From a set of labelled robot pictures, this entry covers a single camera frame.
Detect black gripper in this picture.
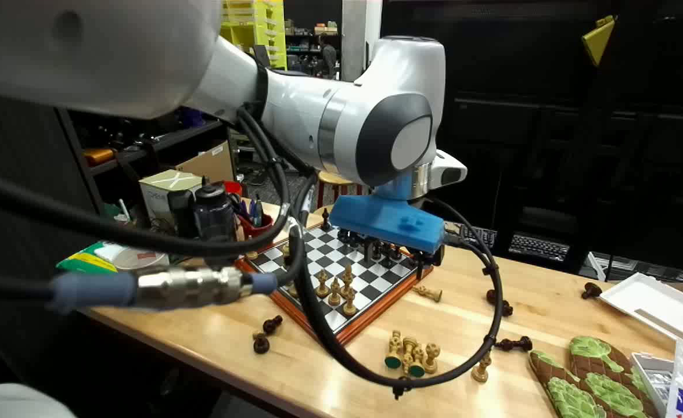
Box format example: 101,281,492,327
413,243,447,273

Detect wooden framed chess board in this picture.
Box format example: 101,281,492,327
236,223,439,347

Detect black keyboard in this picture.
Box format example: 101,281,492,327
466,226,577,265

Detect wooden stool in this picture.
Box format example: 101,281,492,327
313,170,361,208

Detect large black display panel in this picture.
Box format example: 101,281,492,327
380,0,683,273

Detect red pen cup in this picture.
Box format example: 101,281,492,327
236,208,277,241

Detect blue pens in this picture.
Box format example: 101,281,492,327
243,194,268,226

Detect dark glass jar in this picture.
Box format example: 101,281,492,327
194,184,239,243

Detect clear plastic container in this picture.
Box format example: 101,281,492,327
629,350,679,408

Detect white Chemex filter box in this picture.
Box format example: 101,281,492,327
138,170,207,229

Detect yellow triangular hanging tag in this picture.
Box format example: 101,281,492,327
582,14,619,66

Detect yellow storage rack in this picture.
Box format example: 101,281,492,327
222,0,290,71

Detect black metal shelf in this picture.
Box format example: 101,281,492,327
54,107,233,234

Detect green wipes pack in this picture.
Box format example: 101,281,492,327
56,239,140,279

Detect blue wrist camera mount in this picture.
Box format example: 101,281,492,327
327,193,449,255

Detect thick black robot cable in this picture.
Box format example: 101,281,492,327
0,107,292,262

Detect orange tool handle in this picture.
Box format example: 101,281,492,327
83,145,116,167

